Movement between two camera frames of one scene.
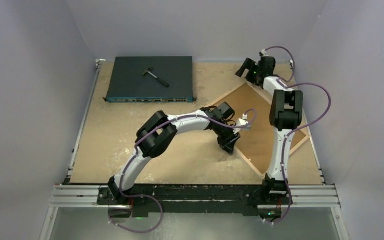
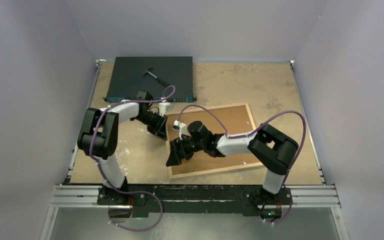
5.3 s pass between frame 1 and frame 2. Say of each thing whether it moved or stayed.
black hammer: stayed
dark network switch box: stayed
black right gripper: moved
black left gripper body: moved
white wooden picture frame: moved
